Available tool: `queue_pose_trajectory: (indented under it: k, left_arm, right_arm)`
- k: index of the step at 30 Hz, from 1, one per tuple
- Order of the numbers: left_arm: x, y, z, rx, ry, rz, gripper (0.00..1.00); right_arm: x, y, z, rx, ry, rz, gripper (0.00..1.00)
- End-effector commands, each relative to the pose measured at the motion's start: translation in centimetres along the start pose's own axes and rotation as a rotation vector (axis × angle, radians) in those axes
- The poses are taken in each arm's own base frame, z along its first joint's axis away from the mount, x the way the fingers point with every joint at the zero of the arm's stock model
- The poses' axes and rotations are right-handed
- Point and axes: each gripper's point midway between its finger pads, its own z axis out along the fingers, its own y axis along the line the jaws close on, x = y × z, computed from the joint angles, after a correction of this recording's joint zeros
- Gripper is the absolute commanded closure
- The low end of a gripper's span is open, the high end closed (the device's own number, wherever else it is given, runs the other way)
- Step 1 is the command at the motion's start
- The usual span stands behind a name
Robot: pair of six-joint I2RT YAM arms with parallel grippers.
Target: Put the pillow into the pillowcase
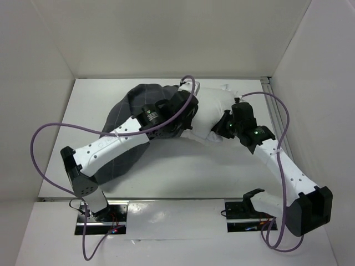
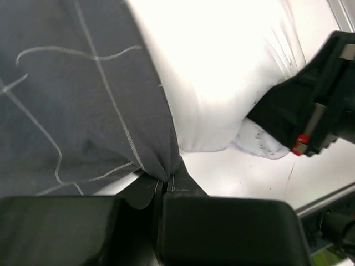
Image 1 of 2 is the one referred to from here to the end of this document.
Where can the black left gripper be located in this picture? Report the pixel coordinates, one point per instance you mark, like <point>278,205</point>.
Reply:
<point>188,124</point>

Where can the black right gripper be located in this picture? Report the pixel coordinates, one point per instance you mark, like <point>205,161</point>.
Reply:
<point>222,125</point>

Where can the white pillow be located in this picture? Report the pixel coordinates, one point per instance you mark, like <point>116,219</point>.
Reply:
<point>212,102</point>

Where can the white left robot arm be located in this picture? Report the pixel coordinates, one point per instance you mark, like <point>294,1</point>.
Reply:
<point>82,164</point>

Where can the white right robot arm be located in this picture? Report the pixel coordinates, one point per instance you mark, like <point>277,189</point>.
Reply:
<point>310,205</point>

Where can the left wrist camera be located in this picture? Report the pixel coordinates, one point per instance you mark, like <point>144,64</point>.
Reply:
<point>188,86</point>

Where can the aluminium frame rail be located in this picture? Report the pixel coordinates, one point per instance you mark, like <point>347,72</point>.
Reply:
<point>274,107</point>

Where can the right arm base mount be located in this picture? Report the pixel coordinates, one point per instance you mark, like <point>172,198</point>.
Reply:
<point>239,220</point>

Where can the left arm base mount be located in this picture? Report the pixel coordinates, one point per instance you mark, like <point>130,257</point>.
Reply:
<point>114,222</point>

